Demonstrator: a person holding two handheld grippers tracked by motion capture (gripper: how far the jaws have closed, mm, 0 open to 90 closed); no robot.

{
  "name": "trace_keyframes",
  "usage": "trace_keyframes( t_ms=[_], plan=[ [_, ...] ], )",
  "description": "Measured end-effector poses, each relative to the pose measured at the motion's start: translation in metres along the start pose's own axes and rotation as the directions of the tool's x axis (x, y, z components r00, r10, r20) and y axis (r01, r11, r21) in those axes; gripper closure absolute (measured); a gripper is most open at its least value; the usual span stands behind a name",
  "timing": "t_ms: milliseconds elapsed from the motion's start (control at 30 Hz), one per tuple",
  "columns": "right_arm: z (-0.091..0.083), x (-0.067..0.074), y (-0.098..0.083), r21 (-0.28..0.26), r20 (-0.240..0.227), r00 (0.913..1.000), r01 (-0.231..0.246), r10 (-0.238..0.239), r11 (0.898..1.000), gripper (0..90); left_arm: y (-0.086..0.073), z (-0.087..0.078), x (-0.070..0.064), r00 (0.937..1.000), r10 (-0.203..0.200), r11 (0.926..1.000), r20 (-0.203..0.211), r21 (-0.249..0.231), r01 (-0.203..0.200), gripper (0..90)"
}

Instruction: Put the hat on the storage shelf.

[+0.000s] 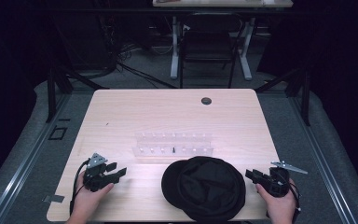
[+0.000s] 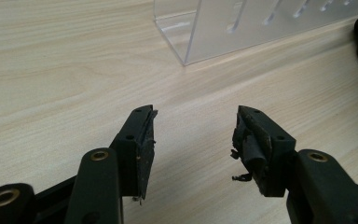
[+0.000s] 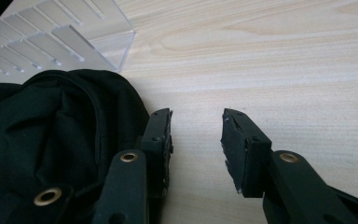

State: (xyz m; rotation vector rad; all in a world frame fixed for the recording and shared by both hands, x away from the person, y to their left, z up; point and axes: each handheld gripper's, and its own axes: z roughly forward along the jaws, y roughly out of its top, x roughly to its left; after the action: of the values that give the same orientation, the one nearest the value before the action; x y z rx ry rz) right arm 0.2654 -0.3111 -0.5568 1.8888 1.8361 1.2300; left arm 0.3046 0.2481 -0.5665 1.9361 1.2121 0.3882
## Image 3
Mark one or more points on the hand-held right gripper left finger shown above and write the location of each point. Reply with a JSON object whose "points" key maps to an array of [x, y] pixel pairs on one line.
{"points": [[158, 140]]}

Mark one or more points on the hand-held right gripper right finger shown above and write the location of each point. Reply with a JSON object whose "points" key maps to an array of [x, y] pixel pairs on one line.
{"points": [[240, 149]]}

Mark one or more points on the black fabric bag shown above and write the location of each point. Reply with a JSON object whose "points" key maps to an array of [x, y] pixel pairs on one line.
{"points": [[52, 137]]}

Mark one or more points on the clear acrylic organizer box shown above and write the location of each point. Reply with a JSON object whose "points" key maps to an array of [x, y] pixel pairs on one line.
{"points": [[56, 40]]}

